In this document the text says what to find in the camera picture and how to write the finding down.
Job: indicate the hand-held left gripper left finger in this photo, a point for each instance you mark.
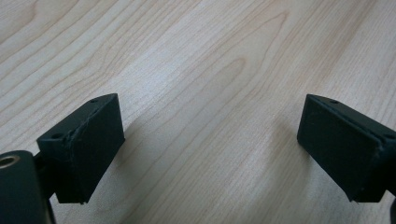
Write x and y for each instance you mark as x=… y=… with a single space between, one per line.
x=84 y=149

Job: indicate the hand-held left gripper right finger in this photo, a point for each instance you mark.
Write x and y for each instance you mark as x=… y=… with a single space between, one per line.
x=345 y=146

